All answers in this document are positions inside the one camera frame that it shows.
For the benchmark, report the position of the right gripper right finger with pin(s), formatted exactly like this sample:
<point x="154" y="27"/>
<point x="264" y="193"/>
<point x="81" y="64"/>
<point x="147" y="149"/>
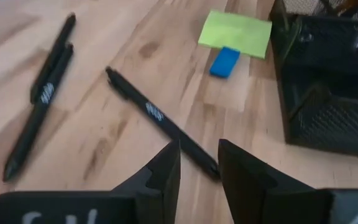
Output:
<point x="253" y="186"/>

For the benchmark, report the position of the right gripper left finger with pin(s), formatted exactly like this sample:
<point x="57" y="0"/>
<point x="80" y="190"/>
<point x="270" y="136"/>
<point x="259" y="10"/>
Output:
<point x="157" y="174"/>

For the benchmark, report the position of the black scale pen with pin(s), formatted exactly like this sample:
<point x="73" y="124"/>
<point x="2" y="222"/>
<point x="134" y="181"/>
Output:
<point x="54" y="53"/>
<point x="33" y="130"/>
<point x="135" y="93"/>

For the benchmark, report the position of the blue eraser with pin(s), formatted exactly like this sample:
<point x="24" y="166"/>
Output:
<point x="225" y="62"/>

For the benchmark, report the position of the green sticky note pad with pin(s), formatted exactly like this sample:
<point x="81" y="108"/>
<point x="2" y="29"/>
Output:
<point x="235" y="32"/>

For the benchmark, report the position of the black mesh desk organizer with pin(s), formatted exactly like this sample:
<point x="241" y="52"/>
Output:
<point x="328" y="93"/>

